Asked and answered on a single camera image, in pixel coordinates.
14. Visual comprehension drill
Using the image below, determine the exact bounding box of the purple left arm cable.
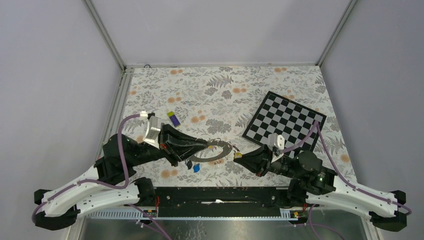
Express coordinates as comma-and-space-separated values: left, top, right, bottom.
31, 112, 150, 226

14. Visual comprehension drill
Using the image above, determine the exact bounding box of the yellow key tag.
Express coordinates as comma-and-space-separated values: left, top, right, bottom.
233, 152, 243, 160

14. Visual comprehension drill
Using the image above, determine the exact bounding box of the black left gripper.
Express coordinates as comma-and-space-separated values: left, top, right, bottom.
129, 122, 209, 167

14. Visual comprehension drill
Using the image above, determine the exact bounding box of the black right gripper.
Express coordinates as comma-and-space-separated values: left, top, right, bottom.
232, 143, 302, 180

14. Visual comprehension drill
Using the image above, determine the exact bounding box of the black white chessboard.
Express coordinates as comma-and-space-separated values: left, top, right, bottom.
242, 91, 327, 150

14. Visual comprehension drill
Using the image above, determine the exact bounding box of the purple yellow marker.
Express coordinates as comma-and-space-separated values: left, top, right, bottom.
167, 111, 181, 128

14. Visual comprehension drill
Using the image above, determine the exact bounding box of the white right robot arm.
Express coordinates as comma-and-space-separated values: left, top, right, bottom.
233, 133, 408, 232

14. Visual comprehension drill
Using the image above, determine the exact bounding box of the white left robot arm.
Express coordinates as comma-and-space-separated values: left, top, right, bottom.
31, 111, 208, 231

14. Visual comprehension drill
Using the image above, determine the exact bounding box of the blue key tag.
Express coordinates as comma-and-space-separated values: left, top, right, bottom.
192, 164, 200, 173

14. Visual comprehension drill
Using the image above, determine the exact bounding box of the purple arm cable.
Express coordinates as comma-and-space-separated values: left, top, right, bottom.
278, 120, 413, 213
31, 112, 150, 226

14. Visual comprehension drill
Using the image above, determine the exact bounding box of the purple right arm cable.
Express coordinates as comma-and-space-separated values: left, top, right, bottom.
278, 120, 413, 213

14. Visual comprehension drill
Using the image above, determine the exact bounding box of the black front rail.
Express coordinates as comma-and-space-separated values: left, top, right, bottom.
135, 186, 308, 207

